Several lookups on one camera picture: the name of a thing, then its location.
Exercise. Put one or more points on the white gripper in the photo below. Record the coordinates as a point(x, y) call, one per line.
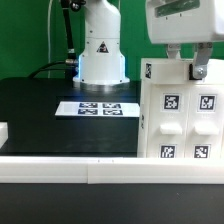
point(186, 21)

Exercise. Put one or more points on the white cabinet body box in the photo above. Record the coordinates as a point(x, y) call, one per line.
point(146, 97)

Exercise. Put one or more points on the white cabinet door panel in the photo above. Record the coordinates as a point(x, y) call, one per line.
point(167, 121)

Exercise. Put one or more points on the white cabinet top block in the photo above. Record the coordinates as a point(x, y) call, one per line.
point(179, 71)

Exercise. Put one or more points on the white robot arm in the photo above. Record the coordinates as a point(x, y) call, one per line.
point(101, 64)

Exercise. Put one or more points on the white marker base sheet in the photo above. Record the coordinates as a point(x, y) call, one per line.
point(98, 109)

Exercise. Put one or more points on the white U-shaped border fence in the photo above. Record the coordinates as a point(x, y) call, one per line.
point(110, 170)

